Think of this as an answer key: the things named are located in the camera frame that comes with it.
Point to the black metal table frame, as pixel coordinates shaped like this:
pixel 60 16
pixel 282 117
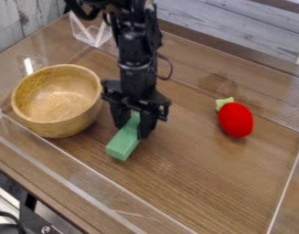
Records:
pixel 32 224

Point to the clear acrylic corner bracket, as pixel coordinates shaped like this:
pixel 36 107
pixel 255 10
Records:
pixel 91 35

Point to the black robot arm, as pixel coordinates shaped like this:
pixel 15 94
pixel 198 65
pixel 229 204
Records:
pixel 132 19

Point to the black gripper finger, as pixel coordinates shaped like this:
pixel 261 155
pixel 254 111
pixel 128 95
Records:
pixel 148 119
pixel 120 114

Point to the green rectangular block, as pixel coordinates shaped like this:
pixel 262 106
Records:
pixel 124 141

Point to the red plush strawberry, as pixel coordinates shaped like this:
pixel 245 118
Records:
pixel 235 117

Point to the brown wooden bowl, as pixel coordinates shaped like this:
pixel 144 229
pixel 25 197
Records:
pixel 58 100

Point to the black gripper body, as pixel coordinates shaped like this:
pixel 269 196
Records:
pixel 135 89

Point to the clear acrylic tray wall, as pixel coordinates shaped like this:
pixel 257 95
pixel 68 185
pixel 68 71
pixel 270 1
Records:
pixel 86 197

